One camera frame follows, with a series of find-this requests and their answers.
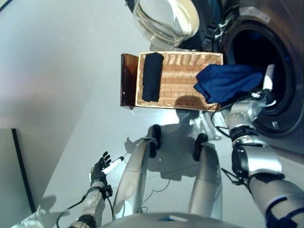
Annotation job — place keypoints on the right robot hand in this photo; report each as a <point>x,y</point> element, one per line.
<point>268,80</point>

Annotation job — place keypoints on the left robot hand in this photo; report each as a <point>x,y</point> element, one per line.
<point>98,171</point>

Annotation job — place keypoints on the blue garment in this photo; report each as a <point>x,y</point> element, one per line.
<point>225,83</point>

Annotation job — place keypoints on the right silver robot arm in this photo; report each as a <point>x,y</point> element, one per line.
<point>261,164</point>

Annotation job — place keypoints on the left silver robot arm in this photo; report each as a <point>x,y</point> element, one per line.
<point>92,202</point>

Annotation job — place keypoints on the round glass washing machine door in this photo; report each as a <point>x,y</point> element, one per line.
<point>166,21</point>

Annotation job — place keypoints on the left black robot foot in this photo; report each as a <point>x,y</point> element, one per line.
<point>155,137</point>

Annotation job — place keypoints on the black robot foot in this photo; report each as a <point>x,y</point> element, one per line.
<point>199,145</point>
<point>155,137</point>

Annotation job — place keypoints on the silver robot torso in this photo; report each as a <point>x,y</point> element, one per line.
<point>166,223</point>

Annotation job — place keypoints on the rectangular wicker laundry basket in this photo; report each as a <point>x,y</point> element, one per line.
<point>180,78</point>

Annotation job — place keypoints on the right black robot foot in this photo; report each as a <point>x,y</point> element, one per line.
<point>199,145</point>

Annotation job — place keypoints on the brown glossy wooden stool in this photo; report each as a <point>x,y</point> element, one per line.
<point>128,78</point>

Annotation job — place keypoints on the black rolled garment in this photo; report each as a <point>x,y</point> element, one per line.
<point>152,76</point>

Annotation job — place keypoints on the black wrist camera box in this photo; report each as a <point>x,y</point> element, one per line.
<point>107,190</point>

